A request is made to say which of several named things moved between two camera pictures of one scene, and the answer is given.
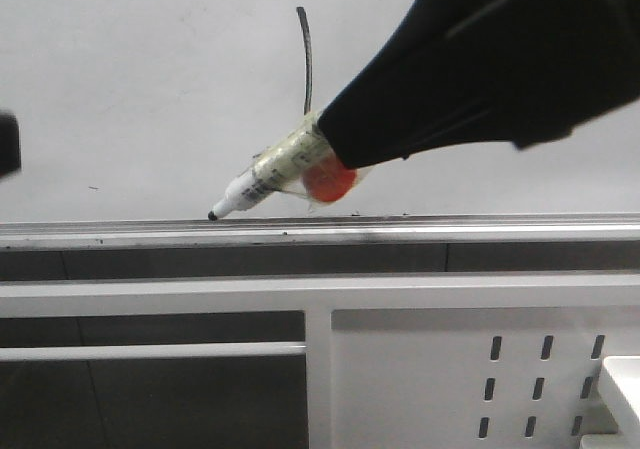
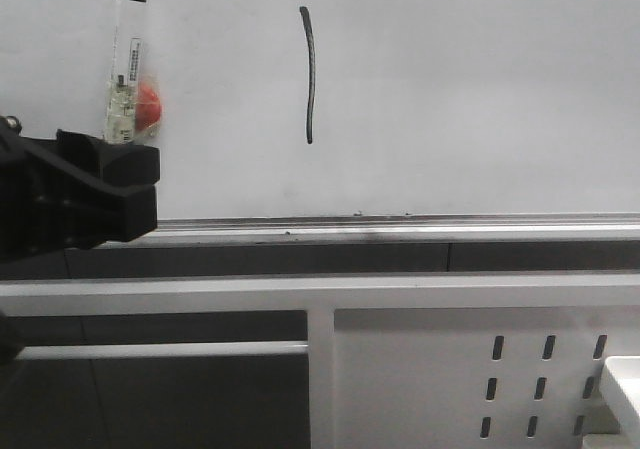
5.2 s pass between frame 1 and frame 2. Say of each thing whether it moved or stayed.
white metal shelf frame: stayed
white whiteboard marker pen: moved
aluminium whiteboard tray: stayed
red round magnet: moved
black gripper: moved
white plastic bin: stayed
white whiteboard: stayed
